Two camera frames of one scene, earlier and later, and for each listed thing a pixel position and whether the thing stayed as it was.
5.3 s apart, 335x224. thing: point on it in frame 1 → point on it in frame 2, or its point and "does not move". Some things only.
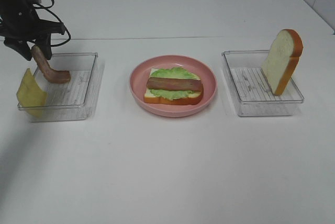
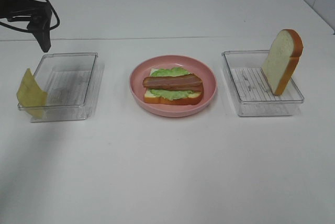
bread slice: x=191 y=99 does not move
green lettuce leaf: x=176 y=72 does not move
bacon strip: x=52 y=75 → x=188 y=82
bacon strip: x=180 y=84 does not move
